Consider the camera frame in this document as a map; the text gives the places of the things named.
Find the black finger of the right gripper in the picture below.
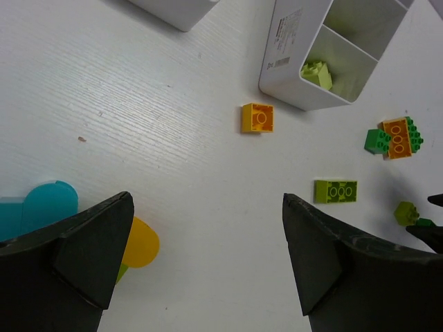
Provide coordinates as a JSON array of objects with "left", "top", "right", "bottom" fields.
[{"left": 405, "top": 193, "right": 443, "bottom": 253}]

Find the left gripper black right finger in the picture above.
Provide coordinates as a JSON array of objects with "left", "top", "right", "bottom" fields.
[{"left": 282, "top": 194, "right": 442, "bottom": 331}]

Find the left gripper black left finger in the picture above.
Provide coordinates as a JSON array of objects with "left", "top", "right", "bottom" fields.
[{"left": 1, "top": 192, "right": 134, "bottom": 331}]

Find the lime 2x3 lego brick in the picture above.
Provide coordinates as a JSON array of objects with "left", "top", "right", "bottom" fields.
[{"left": 314, "top": 180, "right": 358, "bottom": 204}]

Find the pale green lego piece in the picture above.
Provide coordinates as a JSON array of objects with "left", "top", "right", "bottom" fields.
[{"left": 300, "top": 61, "right": 333, "bottom": 91}]

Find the green lego brick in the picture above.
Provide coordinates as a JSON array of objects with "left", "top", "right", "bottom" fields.
[
  {"left": 406, "top": 116, "right": 424, "bottom": 154},
  {"left": 415, "top": 218, "right": 436, "bottom": 227}
]

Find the lime lego brick right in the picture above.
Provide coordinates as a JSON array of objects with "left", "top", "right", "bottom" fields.
[{"left": 394, "top": 201, "right": 419, "bottom": 226}]

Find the blue heart lego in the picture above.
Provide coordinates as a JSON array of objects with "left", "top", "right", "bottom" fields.
[{"left": 1, "top": 181, "right": 79, "bottom": 241}]

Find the yellow heart lego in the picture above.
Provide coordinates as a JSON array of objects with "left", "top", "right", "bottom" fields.
[{"left": 116, "top": 217, "right": 160, "bottom": 283}]

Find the green lego brick top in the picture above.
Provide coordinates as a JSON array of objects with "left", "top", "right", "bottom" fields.
[{"left": 406, "top": 116, "right": 424, "bottom": 154}]

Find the orange 2x3 lego brick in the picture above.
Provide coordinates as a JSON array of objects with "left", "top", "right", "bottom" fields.
[{"left": 381, "top": 117, "right": 413, "bottom": 160}]

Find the small green lego pile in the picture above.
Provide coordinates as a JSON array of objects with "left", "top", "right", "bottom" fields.
[{"left": 364, "top": 129, "right": 392, "bottom": 155}]

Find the orange small lego brick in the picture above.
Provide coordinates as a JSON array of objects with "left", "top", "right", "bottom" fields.
[{"left": 241, "top": 103, "right": 274, "bottom": 133}]

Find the right white divided container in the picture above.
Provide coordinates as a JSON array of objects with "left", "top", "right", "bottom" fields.
[{"left": 259, "top": 1, "right": 412, "bottom": 111}]

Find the white divided container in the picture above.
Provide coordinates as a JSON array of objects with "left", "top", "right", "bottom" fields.
[
  {"left": 259, "top": 1, "right": 412, "bottom": 111},
  {"left": 130, "top": 0, "right": 219, "bottom": 33}
]

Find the left white divided container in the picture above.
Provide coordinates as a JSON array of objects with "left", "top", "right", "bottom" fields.
[{"left": 130, "top": 0, "right": 219, "bottom": 33}]

